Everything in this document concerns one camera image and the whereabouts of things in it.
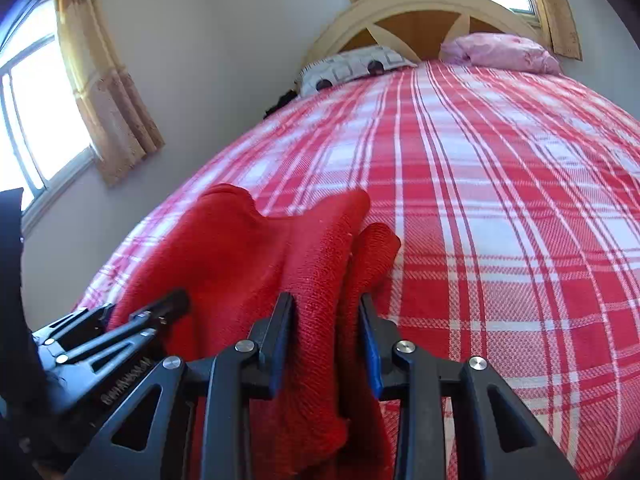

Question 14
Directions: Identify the red plaid bedsheet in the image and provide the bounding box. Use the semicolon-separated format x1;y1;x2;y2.
70;57;640;480

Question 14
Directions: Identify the red knit sweater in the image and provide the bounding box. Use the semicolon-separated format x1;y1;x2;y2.
107;183;402;480

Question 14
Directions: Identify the cream wooden headboard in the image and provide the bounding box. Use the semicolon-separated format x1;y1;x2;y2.
302;0;546;73

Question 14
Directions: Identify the yellow patterned curtain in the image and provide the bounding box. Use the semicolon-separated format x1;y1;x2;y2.
522;0;583;61

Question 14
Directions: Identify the grey patterned pillow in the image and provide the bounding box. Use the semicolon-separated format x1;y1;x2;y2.
300;45;418;97

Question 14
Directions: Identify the yellow side window curtain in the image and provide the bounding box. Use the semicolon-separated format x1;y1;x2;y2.
52;0;166;187

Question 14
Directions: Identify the side window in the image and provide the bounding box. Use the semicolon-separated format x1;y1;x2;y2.
0;0;98;236

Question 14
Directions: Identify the pink pillow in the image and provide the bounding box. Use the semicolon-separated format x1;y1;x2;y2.
440;32;563;76

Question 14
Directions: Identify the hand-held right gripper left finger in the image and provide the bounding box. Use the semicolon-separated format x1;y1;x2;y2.
65;291;296;480

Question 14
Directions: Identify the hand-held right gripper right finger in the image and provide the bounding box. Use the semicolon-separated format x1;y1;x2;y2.
359;292;578;480

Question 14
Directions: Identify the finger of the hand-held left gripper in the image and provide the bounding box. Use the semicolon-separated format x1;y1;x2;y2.
55;289;191;366
31;304;115;350

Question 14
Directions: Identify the dark cloth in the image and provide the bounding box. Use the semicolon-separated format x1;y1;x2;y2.
263;89;301;120

